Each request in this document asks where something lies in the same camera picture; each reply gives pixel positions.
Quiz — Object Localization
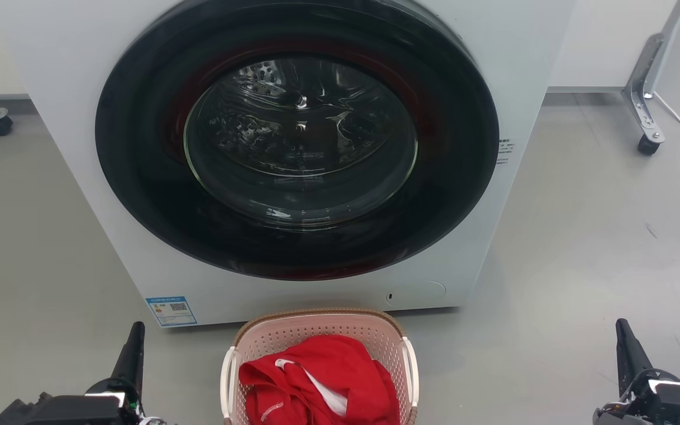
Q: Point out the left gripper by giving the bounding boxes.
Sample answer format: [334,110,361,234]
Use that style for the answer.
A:
[0,322,166,425]

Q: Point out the pink perforated laundry basket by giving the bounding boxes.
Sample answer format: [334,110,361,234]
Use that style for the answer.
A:
[220,308,420,425]

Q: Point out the blue white energy label sticker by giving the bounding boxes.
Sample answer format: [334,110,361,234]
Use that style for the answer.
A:
[145,296,198,327]

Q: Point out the round black glass washer door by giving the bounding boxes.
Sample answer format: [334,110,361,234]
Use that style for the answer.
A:
[95,0,500,281]

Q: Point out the white garment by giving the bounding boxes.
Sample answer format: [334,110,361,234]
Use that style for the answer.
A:
[275,358,348,416]

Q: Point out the white front-load washing machine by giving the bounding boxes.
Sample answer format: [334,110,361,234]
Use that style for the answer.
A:
[0,0,577,328]

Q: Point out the round white filter cover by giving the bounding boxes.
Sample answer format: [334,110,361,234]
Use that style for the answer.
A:
[385,280,447,308]

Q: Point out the red garment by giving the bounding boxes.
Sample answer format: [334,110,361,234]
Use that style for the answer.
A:
[238,334,401,425]

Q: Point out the grey metal stand with caster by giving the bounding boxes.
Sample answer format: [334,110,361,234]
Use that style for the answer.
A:
[622,0,680,156]

